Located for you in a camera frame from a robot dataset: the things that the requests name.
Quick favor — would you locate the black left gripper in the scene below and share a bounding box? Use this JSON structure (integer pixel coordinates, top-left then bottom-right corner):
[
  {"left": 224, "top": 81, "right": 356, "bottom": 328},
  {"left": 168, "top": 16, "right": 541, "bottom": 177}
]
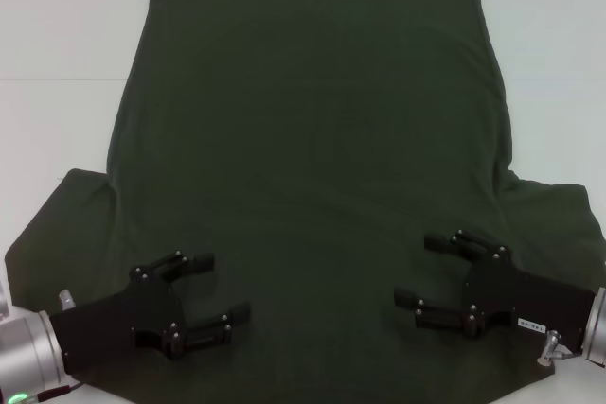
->
[{"left": 49, "top": 250, "right": 253, "bottom": 376}]

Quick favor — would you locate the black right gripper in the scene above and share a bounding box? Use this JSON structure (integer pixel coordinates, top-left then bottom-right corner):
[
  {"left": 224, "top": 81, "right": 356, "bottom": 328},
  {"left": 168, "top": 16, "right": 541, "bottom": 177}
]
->
[{"left": 393, "top": 228, "right": 596, "bottom": 354}]

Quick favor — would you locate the dark green t-shirt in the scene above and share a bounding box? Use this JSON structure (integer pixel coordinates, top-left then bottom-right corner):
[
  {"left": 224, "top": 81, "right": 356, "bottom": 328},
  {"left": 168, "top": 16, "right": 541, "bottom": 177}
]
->
[{"left": 4, "top": 0, "right": 603, "bottom": 404}]

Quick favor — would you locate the right gripper cable with plug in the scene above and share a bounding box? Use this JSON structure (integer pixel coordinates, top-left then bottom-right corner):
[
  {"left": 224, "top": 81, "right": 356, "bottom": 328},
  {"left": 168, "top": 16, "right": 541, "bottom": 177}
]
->
[{"left": 541, "top": 333, "right": 583, "bottom": 367}]

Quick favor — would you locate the gripper cable with plug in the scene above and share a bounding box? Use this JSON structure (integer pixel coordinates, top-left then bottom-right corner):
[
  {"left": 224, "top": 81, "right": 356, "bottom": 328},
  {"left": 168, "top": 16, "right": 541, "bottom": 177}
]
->
[
  {"left": 32, "top": 289, "right": 84, "bottom": 398},
  {"left": 541, "top": 333, "right": 583, "bottom": 367}
]

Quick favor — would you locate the left gripper cable with plug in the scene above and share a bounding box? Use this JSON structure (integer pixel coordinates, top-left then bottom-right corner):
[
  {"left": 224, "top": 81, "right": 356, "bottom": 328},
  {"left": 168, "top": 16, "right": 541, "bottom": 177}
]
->
[{"left": 32, "top": 289, "right": 84, "bottom": 398}]

